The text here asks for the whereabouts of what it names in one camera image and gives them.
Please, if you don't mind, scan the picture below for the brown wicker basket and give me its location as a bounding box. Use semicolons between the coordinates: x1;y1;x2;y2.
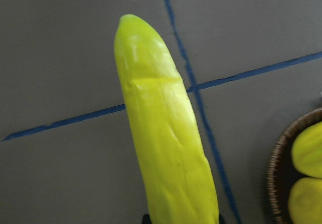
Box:
266;108;321;223

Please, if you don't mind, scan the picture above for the yellow bell pepper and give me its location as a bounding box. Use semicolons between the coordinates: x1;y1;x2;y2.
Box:
288;177;321;224

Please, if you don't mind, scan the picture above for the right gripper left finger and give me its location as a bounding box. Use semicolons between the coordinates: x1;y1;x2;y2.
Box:
142;214;152;224

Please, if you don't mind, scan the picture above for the lime yellow banana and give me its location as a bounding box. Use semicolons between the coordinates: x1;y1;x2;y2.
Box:
114;15;219;223

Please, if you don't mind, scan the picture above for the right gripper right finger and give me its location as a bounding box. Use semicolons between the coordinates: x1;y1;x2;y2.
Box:
219;215;226;224

